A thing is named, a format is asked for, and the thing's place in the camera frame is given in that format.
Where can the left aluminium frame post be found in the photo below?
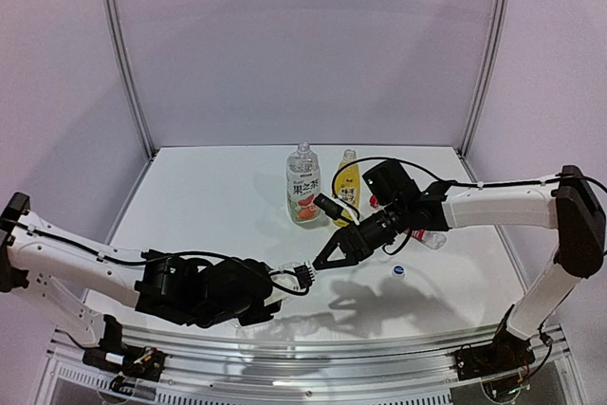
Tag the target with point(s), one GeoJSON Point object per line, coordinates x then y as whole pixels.
{"type": "Point", "coordinates": [127, 80]}

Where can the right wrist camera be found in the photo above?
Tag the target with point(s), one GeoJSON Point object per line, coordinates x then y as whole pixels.
{"type": "Point", "coordinates": [340, 212]}

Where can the fruit tea bottle white label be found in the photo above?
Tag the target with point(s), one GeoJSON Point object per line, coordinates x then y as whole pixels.
{"type": "Point", "coordinates": [303, 184]}

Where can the front aluminium rail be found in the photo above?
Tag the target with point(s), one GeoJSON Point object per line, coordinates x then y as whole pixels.
{"type": "Point", "coordinates": [205, 370]}

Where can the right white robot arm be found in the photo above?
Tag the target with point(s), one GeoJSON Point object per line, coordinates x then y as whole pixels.
{"type": "Point", "coordinates": [564, 202]}

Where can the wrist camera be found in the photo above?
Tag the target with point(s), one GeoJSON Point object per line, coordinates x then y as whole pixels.
{"type": "Point", "coordinates": [285, 287]}
{"type": "Point", "coordinates": [340, 212]}

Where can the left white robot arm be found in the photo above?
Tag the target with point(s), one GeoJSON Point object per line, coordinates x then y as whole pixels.
{"type": "Point", "coordinates": [191, 288]}

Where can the right aluminium frame post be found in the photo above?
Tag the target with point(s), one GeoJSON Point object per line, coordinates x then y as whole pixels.
{"type": "Point", "coordinates": [491, 50]}

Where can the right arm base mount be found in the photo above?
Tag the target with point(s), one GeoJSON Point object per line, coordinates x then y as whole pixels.
{"type": "Point", "coordinates": [503, 365]}

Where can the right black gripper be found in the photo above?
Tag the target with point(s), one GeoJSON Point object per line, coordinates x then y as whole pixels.
{"type": "Point", "coordinates": [354, 242]}

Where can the aluminium frame post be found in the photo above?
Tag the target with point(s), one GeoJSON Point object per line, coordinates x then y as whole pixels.
{"type": "Point", "coordinates": [491, 50]}
{"type": "Point", "coordinates": [127, 80]}

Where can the red label water bottle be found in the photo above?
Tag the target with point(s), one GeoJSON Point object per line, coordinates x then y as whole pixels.
{"type": "Point", "coordinates": [431, 239]}

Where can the blue white bottle cap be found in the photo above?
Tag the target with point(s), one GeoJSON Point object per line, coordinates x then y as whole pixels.
{"type": "Point", "coordinates": [399, 271]}

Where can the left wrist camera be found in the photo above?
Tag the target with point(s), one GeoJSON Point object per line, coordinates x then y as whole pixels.
{"type": "Point", "coordinates": [285, 287]}

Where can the clear plastic bottle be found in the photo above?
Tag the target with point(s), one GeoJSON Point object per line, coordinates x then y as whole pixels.
{"type": "Point", "coordinates": [289, 268]}

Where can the yellow drink bottle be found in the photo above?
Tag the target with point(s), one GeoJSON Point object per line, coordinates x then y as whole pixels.
{"type": "Point", "coordinates": [347, 184]}

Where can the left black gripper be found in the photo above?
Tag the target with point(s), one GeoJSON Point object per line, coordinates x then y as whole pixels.
{"type": "Point", "coordinates": [268, 285]}

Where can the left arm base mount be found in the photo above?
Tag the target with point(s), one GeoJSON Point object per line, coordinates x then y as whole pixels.
{"type": "Point", "coordinates": [128, 362]}

